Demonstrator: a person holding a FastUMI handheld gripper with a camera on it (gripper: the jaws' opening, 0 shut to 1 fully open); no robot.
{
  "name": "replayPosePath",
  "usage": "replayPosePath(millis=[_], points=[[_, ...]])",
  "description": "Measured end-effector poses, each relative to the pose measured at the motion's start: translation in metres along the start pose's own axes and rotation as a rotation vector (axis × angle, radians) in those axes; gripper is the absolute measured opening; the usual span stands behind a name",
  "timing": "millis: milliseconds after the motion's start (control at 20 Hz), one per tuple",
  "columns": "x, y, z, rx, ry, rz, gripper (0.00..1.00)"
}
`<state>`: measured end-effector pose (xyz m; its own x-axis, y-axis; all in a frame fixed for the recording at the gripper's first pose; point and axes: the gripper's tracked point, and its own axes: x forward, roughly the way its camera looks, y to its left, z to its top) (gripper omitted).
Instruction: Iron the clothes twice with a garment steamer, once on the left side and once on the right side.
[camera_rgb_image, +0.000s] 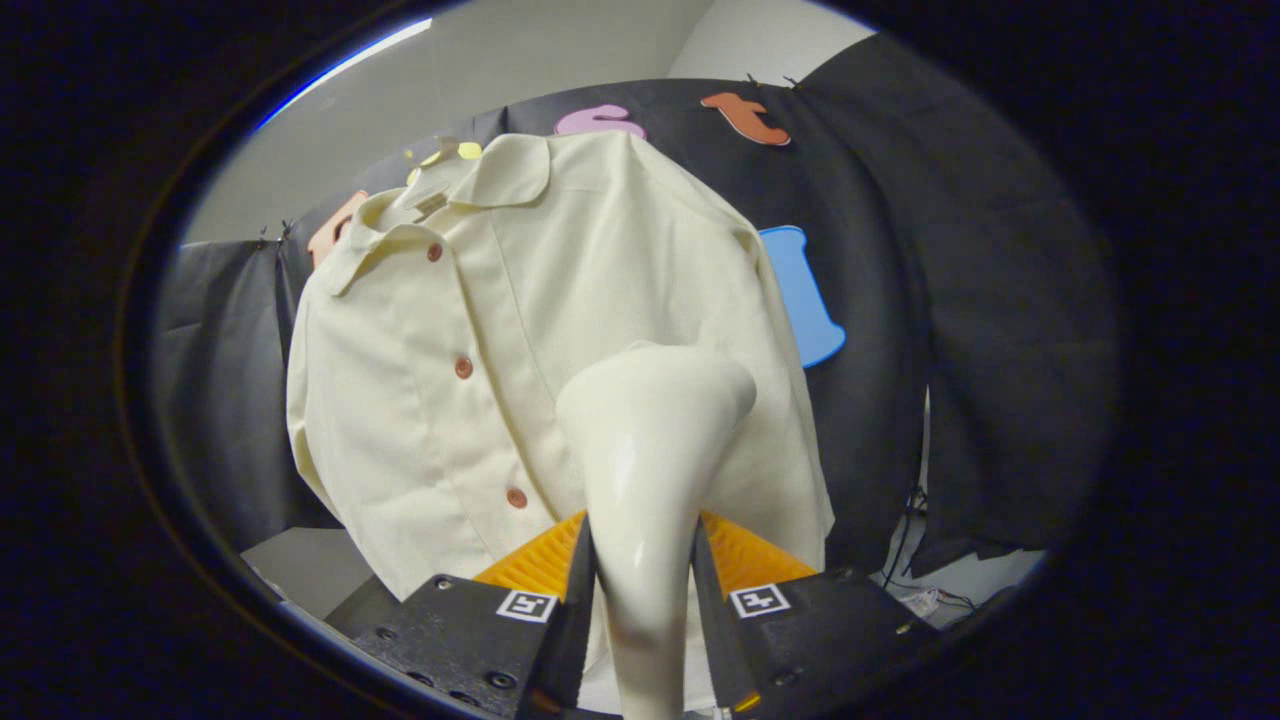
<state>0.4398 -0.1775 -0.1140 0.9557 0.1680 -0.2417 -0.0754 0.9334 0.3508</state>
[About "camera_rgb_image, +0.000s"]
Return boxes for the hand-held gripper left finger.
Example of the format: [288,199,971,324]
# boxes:
[350,510,598,720]

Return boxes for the floor cables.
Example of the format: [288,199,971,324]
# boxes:
[878,485,979,616]

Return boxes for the cream button shirt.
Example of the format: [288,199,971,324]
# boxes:
[286,130,836,713]

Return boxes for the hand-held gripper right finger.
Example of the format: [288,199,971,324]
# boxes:
[692,510,941,713]

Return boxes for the white garment steamer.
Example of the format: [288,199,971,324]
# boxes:
[555,342,758,720]

